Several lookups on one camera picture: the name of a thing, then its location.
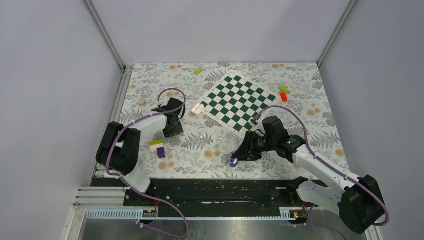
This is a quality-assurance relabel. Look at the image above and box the purple block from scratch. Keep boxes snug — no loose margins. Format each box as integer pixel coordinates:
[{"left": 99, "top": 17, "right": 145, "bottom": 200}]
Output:
[{"left": 156, "top": 147, "right": 166, "bottom": 159}]

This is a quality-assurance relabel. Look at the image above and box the floral patterned table mat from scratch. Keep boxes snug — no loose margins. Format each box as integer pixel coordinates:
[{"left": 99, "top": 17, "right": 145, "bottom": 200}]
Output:
[{"left": 105, "top": 62, "right": 350, "bottom": 180}]

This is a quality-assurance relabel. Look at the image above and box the red block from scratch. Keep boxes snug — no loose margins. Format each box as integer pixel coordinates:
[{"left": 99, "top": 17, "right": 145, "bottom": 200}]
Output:
[{"left": 280, "top": 92, "right": 288, "bottom": 103}]

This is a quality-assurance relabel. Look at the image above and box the right aluminium frame post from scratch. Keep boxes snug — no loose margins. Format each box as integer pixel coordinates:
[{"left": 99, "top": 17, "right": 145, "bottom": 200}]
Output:
[{"left": 316, "top": 0, "right": 358, "bottom": 69}]

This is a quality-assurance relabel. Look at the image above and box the green white chessboard mat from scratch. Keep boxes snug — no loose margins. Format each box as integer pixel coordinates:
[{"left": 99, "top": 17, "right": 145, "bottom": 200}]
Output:
[{"left": 200, "top": 71, "right": 278, "bottom": 138}]

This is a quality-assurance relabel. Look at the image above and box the aluminium frame post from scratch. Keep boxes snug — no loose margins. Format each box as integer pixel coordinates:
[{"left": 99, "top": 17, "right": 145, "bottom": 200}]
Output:
[
  {"left": 316, "top": 0, "right": 358, "bottom": 69},
  {"left": 82, "top": 0, "right": 127, "bottom": 72}
]

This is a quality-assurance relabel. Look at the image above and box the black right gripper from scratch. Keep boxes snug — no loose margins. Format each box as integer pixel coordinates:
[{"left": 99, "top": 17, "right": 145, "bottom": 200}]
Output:
[{"left": 232, "top": 130, "right": 277, "bottom": 162}]

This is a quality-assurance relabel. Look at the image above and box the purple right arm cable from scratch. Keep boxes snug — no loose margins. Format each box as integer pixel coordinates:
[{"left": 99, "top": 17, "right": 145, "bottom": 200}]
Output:
[{"left": 251, "top": 105, "right": 391, "bottom": 240}]

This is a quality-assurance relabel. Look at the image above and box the left aluminium frame post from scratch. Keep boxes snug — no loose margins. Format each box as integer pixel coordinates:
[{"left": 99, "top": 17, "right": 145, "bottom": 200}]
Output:
[{"left": 82, "top": 0, "right": 127, "bottom": 72}]

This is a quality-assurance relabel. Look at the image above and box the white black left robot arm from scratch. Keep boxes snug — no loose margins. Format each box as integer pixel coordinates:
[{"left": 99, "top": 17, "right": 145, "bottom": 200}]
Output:
[{"left": 95, "top": 97, "right": 186, "bottom": 206}]

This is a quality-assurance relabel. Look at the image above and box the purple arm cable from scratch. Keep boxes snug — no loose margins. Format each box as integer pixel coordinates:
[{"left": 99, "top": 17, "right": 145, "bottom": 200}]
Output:
[
  {"left": 105, "top": 88, "right": 190, "bottom": 239},
  {"left": 251, "top": 105, "right": 391, "bottom": 240}
]

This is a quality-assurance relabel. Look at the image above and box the white earbud charging case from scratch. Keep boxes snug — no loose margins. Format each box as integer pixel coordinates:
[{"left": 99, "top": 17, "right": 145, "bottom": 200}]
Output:
[{"left": 191, "top": 102, "right": 205, "bottom": 116}]

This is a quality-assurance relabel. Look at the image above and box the lime green block far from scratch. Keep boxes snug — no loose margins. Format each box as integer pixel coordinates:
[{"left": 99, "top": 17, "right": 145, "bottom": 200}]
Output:
[{"left": 193, "top": 67, "right": 204, "bottom": 76}]

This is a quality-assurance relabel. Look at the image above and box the white slotted cable duct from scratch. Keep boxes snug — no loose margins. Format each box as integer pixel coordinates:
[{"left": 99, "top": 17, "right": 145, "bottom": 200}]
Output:
[{"left": 85, "top": 207, "right": 299, "bottom": 222}]

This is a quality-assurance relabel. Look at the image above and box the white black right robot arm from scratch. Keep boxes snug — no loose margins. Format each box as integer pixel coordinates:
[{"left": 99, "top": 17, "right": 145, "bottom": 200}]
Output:
[{"left": 229, "top": 116, "right": 385, "bottom": 234}]

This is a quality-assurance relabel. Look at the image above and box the small wooden cube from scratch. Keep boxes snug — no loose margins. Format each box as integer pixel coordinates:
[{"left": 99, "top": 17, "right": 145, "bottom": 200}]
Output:
[{"left": 137, "top": 98, "right": 146, "bottom": 106}]

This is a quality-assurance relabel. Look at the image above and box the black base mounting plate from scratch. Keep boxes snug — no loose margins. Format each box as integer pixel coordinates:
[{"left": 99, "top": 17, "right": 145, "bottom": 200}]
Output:
[{"left": 123, "top": 178, "right": 332, "bottom": 218}]

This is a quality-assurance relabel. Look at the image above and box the lime green block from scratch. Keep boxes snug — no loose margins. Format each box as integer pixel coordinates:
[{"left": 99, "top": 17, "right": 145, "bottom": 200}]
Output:
[
  {"left": 193, "top": 67, "right": 204, "bottom": 76},
  {"left": 278, "top": 85, "right": 289, "bottom": 94}
]

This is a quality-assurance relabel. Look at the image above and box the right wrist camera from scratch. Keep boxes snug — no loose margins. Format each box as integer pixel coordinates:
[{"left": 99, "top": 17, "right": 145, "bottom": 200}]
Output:
[{"left": 250, "top": 118, "right": 258, "bottom": 126}]

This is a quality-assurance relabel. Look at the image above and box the lime green block right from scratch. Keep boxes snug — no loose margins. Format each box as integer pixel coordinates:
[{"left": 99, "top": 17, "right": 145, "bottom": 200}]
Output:
[{"left": 278, "top": 85, "right": 289, "bottom": 94}]

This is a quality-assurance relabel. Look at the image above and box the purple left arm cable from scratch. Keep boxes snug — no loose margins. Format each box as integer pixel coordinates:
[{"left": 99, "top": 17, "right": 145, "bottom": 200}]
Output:
[{"left": 105, "top": 88, "right": 190, "bottom": 239}]

